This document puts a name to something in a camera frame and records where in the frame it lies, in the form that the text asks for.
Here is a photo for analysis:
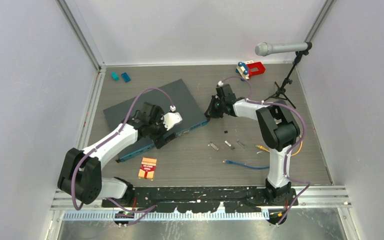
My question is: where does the dark network switch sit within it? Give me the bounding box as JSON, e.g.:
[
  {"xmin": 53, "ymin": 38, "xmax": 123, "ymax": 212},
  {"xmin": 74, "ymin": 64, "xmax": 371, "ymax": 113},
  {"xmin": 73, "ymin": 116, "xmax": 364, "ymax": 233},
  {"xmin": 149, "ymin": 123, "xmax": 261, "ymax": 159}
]
[{"xmin": 103, "ymin": 79, "xmax": 208, "ymax": 163}]

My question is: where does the silver SFP transceiver module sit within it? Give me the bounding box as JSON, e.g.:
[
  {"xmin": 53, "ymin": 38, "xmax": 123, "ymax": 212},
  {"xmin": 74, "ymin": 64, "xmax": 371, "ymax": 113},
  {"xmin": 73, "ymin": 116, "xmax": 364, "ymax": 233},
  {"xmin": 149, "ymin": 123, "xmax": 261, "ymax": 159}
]
[{"xmin": 224, "ymin": 140, "xmax": 235, "ymax": 150}]

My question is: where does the yellow ethernet cable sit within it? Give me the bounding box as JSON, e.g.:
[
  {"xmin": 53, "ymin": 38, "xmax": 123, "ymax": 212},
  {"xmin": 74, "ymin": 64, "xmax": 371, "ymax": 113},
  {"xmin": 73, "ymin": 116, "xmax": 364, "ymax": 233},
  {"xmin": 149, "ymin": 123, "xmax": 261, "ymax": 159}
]
[{"xmin": 255, "ymin": 134, "xmax": 304, "ymax": 157}]

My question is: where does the blue ethernet cable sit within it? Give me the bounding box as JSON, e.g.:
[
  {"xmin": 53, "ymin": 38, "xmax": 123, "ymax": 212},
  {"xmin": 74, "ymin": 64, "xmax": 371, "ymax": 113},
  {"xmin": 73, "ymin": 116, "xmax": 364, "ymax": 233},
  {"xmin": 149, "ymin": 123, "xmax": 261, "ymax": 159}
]
[{"xmin": 222, "ymin": 159, "xmax": 271, "ymax": 171}]

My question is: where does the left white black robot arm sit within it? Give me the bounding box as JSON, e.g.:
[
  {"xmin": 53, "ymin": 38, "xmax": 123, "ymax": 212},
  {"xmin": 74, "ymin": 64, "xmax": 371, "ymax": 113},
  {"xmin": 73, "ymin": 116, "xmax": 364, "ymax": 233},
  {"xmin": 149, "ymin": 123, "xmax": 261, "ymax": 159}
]
[{"xmin": 57, "ymin": 102, "xmax": 182, "ymax": 209}]

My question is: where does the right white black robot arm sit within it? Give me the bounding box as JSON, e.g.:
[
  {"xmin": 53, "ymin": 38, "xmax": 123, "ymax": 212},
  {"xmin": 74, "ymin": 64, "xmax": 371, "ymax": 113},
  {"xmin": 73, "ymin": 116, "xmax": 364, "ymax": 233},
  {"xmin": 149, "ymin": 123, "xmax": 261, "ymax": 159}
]
[{"xmin": 205, "ymin": 84, "xmax": 301, "ymax": 205}]

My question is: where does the red and gold card box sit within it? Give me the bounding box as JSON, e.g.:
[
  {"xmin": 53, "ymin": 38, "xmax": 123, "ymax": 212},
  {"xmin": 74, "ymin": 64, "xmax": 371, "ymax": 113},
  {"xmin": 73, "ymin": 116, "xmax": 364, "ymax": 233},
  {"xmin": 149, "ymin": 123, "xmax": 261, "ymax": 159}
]
[{"xmin": 138, "ymin": 157, "xmax": 157, "ymax": 181}]

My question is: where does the red white blue toy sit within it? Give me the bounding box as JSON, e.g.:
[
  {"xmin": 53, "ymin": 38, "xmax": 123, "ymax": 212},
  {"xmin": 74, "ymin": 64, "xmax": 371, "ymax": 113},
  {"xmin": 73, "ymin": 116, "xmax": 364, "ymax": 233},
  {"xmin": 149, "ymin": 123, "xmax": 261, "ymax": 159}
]
[{"xmin": 235, "ymin": 60, "xmax": 266, "ymax": 80}]

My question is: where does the black microphone tripod stand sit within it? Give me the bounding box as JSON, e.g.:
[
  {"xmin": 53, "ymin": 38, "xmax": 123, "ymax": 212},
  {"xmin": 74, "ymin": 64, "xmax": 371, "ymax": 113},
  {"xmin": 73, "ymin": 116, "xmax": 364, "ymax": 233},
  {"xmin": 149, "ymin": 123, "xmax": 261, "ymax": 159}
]
[{"xmin": 267, "ymin": 46, "xmax": 313, "ymax": 109}]

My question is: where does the grey microphone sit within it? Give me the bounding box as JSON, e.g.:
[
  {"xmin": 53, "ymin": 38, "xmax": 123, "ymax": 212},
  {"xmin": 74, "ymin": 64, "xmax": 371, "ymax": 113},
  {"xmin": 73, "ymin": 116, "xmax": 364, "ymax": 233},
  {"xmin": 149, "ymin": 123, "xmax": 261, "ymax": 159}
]
[{"xmin": 254, "ymin": 42, "xmax": 313, "ymax": 57}]

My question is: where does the blue plastic block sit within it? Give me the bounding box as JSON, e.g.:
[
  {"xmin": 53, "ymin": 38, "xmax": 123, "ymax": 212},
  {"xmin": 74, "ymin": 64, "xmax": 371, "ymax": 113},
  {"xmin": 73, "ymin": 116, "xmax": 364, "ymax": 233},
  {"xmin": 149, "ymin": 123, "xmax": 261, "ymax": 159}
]
[{"xmin": 121, "ymin": 72, "xmax": 131, "ymax": 83}]

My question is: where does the teal plastic block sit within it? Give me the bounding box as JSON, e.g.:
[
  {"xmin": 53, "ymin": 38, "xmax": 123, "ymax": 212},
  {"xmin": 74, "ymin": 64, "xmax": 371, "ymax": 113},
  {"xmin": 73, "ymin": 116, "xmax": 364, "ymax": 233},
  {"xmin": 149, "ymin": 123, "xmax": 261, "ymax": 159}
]
[{"xmin": 110, "ymin": 72, "xmax": 120, "ymax": 81}]

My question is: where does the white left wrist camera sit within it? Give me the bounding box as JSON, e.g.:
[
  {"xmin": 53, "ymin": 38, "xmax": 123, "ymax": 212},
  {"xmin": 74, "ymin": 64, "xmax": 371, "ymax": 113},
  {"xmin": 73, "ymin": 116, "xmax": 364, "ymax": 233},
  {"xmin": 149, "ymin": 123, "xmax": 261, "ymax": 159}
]
[{"xmin": 163, "ymin": 112, "xmax": 183, "ymax": 131}]

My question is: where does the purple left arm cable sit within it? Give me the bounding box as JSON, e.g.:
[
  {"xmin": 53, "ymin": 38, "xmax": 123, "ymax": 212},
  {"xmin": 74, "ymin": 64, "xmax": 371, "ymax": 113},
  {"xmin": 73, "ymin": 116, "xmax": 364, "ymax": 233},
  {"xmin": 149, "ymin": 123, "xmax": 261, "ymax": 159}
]
[{"xmin": 70, "ymin": 87, "xmax": 177, "ymax": 226}]

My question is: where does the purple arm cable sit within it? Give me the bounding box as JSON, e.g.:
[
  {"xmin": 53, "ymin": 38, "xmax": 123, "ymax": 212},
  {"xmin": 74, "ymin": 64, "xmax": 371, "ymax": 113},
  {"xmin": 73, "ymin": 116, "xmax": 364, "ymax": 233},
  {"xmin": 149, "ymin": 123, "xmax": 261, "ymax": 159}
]
[
  {"xmin": 217, "ymin": 76, "xmax": 312, "ymax": 226},
  {"xmin": 70, "ymin": 87, "xmax": 177, "ymax": 226}
]

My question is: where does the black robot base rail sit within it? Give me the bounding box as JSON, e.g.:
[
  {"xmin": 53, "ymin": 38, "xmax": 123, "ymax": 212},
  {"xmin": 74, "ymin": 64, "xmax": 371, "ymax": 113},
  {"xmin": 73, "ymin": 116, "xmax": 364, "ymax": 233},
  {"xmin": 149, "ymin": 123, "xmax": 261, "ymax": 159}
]
[{"xmin": 102, "ymin": 186, "xmax": 298, "ymax": 214}]

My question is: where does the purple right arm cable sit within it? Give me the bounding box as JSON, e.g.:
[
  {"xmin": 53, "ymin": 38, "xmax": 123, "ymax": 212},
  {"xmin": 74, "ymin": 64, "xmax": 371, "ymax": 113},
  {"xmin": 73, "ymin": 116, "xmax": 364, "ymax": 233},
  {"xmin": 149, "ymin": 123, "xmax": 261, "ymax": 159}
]
[{"xmin": 217, "ymin": 76, "xmax": 312, "ymax": 226}]

